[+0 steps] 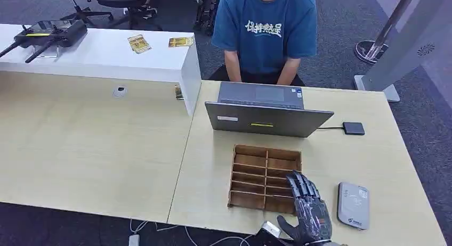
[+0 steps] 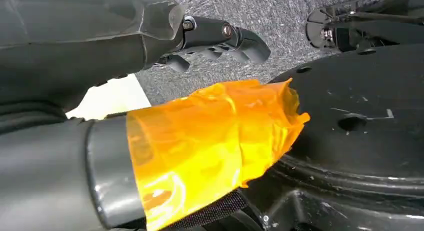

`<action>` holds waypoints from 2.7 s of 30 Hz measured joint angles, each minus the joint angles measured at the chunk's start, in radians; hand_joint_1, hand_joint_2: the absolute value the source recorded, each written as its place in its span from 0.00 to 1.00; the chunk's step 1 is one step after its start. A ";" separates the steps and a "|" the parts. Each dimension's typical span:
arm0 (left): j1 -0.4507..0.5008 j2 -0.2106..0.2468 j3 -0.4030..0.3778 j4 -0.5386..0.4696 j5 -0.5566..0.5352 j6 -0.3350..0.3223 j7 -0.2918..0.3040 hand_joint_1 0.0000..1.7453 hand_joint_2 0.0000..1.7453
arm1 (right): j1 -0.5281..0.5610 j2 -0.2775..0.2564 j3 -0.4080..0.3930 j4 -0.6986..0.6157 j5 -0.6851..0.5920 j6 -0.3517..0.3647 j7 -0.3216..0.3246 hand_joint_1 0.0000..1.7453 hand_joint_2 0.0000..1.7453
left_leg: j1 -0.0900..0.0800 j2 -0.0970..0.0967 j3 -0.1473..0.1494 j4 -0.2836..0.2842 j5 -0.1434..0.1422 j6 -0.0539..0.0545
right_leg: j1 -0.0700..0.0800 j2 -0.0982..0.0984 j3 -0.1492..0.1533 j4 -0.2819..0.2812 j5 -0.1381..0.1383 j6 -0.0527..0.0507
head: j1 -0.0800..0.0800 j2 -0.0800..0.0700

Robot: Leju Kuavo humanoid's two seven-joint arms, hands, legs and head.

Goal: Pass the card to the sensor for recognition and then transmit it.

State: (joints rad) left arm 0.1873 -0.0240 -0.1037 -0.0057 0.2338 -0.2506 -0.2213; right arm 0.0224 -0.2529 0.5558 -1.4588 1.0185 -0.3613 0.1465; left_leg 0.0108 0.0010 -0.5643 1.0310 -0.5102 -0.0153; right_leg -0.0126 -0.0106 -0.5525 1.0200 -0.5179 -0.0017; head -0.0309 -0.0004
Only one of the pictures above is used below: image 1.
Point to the person's leg with shoe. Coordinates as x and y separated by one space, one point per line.
150 11

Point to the black machine frame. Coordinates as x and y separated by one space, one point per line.
206 11

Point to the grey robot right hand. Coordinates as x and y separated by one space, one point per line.
312 216

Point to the black office chair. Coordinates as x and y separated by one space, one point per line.
76 10
130 4

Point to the grey card reader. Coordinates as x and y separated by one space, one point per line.
354 205

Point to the grey laptop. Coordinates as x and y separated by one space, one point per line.
265 119

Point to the chrome pole with round base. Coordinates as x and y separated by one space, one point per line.
370 50

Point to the wooden divided card box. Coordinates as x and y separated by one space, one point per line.
254 181

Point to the white counter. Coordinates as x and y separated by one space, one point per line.
106 61

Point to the white panel stand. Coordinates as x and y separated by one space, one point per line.
420 29

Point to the small printed sticker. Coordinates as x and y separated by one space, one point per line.
178 92

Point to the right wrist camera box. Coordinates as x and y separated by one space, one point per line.
270 232

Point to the black remote controller with antennas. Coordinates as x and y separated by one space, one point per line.
53 34

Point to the white power adapter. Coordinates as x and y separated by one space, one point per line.
134 240

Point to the person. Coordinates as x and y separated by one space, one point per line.
265 43

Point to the small black square device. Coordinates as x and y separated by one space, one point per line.
354 128

